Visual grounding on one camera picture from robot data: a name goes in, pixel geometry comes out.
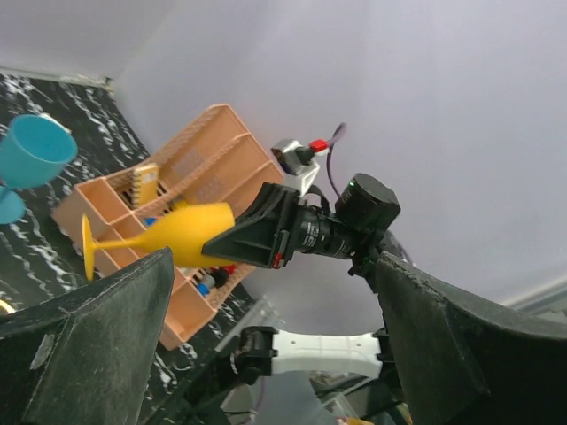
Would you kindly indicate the yellow card box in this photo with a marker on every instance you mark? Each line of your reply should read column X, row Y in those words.
column 145, row 184

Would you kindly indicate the gold wire glass rack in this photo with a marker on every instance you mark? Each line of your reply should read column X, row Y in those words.
column 6, row 308

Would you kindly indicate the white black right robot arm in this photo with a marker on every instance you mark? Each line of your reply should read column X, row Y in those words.
column 333, row 283

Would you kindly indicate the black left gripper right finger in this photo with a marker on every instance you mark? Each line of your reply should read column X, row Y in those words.
column 463, row 359

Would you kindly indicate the yellow wine glass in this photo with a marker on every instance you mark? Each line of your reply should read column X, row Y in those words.
column 184, row 231

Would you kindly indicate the blue white small bottle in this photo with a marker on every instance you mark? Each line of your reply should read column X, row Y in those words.
column 203, row 289

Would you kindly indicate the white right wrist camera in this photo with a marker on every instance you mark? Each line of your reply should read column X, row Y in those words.
column 299, row 162

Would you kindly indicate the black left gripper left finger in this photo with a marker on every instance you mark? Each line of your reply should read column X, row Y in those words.
column 85, row 357

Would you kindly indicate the teal wine glass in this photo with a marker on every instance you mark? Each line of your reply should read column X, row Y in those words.
column 34, row 151

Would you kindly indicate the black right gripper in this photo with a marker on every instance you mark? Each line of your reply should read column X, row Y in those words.
column 264, row 231

